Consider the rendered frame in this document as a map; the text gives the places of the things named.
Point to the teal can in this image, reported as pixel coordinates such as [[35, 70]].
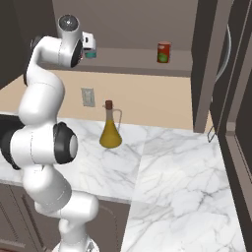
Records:
[[90, 54]]

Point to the grey wall socket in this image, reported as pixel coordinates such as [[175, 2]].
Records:
[[88, 97]]

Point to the yellow oil bottle with cork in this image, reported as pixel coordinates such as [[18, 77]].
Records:
[[110, 135]]

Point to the red can with green label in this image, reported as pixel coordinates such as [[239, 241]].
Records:
[[163, 52]]

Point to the dark brown wall cabinet door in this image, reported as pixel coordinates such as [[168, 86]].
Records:
[[16, 32], [206, 59]]

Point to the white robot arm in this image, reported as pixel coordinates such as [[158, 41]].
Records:
[[39, 98]]

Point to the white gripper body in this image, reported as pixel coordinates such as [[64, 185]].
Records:
[[91, 46]]

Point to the dark brown tall cabinet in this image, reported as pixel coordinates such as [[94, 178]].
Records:
[[241, 131]]

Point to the open brown wall cabinet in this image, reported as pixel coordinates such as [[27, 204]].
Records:
[[131, 29]]

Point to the dark brown base cabinet door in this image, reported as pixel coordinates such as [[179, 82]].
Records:
[[111, 226], [11, 216]]

